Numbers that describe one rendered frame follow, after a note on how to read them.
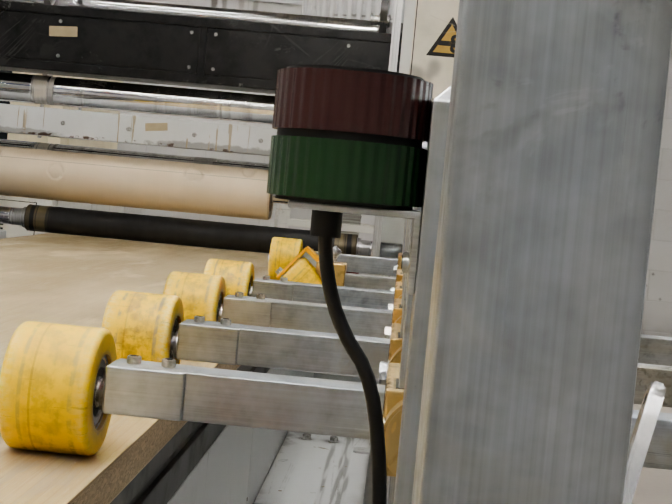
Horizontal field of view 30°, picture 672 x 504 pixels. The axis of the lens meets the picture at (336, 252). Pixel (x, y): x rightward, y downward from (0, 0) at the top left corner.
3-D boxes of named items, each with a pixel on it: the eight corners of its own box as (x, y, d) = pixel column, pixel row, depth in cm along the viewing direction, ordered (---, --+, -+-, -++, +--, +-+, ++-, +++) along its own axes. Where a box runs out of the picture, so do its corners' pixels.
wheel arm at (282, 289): (629, 338, 153) (632, 309, 153) (635, 342, 149) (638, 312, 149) (225, 299, 155) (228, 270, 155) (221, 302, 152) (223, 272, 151)
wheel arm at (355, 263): (555, 290, 228) (557, 270, 227) (558, 292, 224) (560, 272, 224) (283, 265, 230) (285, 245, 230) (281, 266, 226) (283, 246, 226)
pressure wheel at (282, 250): (298, 254, 223) (297, 291, 227) (304, 231, 229) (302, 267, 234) (265, 251, 223) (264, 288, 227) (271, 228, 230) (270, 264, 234)
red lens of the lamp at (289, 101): (426, 145, 51) (431, 90, 51) (429, 138, 45) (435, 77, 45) (280, 132, 51) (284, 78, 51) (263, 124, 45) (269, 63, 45)
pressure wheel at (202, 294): (226, 260, 129) (212, 306, 123) (226, 321, 134) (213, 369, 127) (169, 255, 130) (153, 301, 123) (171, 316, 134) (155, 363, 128)
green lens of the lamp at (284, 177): (420, 206, 51) (425, 152, 51) (423, 208, 45) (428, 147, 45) (274, 193, 51) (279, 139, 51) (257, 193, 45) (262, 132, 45)
